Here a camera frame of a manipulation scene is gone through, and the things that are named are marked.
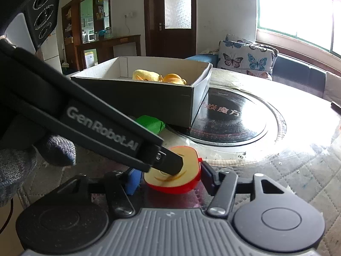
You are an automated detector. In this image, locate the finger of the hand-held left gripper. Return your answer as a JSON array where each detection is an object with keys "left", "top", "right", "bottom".
[{"left": 153, "top": 148, "right": 185, "bottom": 177}]

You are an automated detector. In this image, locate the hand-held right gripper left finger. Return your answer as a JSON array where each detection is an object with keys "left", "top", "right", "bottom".
[{"left": 53, "top": 168, "right": 142, "bottom": 218}]

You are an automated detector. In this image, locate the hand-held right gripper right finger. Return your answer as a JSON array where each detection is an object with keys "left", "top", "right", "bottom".
[{"left": 200, "top": 161, "right": 291, "bottom": 218}]

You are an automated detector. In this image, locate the red toy apple half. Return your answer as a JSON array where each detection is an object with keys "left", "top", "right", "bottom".
[{"left": 144, "top": 146, "right": 203, "bottom": 195}]

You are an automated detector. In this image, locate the grey cardboard box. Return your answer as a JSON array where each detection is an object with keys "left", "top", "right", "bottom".
[{"left": 70, "top": 56, "right": 213, "bottom": 130}]

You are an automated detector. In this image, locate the yellow plush duck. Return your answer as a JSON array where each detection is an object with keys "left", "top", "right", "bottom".
[{"left": 132, "top": 69, "right": 163, "bottom": 82}]

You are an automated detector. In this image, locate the orange plush toy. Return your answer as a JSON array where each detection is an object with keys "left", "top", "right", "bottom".
[{"left": 161, "top": 73, "right": 188, "bottom": 85}]

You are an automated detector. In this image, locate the person's left hand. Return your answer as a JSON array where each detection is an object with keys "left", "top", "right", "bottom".
[{"left": 0, "top": 134, "right": 77, "bottom": 209}]

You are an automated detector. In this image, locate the green toy vegetable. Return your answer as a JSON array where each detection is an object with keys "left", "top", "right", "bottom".
[{"left": 135, "top": 115, "right": 166, "bottom": 136}]

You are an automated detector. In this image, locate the round black hotplate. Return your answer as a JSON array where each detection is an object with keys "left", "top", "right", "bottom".
[{"left": 170, "top": 86, "right": 287, "bottom": 148}]

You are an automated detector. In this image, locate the white refrigerator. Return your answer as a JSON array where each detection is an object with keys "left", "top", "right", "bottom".
[{"left": 42, "top": 28, "right": 63, "bottom": 73}]

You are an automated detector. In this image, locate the wooden sideboard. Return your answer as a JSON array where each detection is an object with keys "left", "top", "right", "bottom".
[{"left": 76, "top": 34, "right": 142, "bottom": 71}]

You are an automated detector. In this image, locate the wooden display cabinet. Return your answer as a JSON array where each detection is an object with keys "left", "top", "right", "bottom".
[{"left": 61, "top": 0, "right": 111, "bottom": 73}]

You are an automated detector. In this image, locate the blue cushion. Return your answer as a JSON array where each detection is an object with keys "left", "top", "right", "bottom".
[{"left": 185, "top": 54, "right": 219, "bottom": 69}]

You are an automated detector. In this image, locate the butterfly print cushion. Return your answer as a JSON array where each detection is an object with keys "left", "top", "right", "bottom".
[{"left": 217, "top": 34, "right": 279, "bottom": 80}]

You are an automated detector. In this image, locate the dark wooden door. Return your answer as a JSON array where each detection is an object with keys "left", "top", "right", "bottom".
[{"left": 143, "top": 0, "right": 197, "bottom": 58}]

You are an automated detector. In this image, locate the dark teal bench sofa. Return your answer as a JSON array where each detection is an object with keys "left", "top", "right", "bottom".
[{"left": 271, "top": 53, "right": 341, "bottom": 89}]

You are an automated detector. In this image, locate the grey cushion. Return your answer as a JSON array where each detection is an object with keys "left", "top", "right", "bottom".
[{"left": 323, "top": 70, "right": 341, "bottom": 101}]

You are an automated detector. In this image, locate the window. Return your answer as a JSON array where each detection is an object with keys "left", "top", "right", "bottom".
[{"left": 255, "top": 0, "right": 341, "bottom": 60}]

